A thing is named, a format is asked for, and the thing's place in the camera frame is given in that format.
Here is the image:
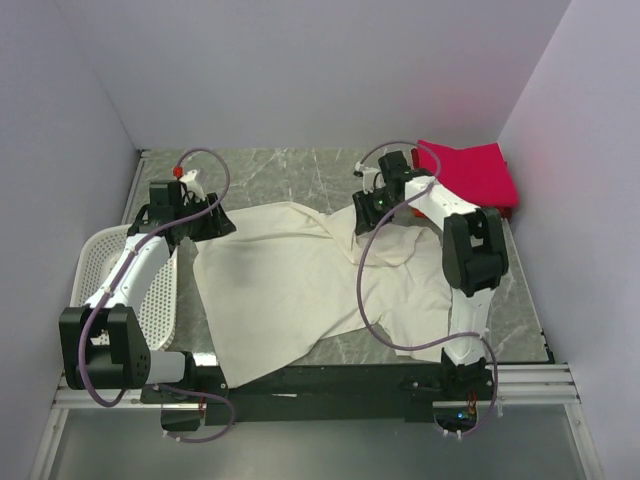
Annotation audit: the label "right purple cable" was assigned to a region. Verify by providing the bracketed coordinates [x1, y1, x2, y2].
[355, 139, 499, 441]

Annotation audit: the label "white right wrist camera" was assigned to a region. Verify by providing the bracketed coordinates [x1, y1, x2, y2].
[353, 161, 385, 193]

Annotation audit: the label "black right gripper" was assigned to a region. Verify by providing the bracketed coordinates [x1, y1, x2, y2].
[351, 187, 402, 236]

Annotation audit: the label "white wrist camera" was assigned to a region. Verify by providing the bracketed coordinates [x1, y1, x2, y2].
[353, 161, 385, 193]
[172, 166, 206, 203]

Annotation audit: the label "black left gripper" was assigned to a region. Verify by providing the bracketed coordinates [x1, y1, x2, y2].
[175, 192, 236, 242]

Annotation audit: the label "cream white t-shirt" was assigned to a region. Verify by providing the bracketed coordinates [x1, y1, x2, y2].
[193, 202, 451, 387]

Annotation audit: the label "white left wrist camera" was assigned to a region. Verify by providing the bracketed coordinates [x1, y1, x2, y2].
[172, 166, 206, 203]

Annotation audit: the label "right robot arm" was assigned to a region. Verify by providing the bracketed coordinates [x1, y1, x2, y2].
[352, 151, 509, 399]

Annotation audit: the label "aluminium extrusion rail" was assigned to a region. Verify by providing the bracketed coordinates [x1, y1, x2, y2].
[51, 364, 581, 410]

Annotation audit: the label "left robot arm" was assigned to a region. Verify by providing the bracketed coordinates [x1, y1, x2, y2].
[59, 180, 236, 402]

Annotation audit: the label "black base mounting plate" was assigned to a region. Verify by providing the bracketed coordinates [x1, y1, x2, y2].
[141, 361, 494, 426]

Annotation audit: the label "white perforated plastic basket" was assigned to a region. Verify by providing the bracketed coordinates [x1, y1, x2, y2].
[70, 225, 178, 351]

